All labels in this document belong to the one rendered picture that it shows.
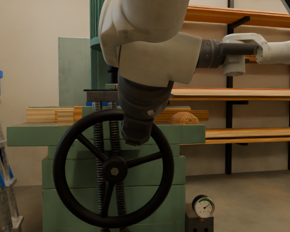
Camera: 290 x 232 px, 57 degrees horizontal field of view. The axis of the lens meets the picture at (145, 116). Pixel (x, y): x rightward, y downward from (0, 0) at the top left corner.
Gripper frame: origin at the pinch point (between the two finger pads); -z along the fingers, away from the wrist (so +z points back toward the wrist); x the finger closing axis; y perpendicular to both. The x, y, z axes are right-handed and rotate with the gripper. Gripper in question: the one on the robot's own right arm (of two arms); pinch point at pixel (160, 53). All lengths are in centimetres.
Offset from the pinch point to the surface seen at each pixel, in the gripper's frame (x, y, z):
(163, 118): 19.0, 17.9, 3.3
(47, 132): 23.9, 2.9, -33.9
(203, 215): 49, 0, 12
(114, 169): 33.0, -16.1, -13.9
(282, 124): 9, 284, 222
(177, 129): 23.2, 2.8, 5.4
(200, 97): -19, 213, 78
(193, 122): 21.0, 3.8, 10.7
